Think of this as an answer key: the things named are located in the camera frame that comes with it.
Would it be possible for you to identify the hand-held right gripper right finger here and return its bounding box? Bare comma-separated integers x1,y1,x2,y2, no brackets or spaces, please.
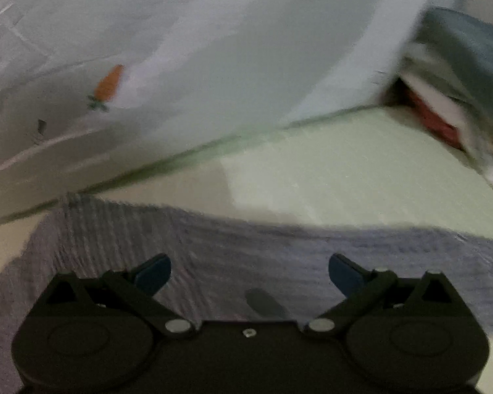
304,253,463,338

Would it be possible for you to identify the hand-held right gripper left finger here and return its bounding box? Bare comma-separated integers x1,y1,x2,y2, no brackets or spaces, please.
43,253,196,339

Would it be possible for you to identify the blue checked shirt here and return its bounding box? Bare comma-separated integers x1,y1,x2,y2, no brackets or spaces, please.
0,191,493,394

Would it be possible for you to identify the pile of folded clothes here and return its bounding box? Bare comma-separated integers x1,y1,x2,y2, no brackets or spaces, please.
394,41,493,206

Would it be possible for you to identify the red cloth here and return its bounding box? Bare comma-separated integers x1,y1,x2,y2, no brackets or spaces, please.
405,84,467,150

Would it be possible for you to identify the pale blue carrot-print quilt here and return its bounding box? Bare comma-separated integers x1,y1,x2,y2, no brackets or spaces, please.
0,0,436,219

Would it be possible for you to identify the teal folded cloth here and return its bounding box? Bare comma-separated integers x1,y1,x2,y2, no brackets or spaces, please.
417,6,493,111

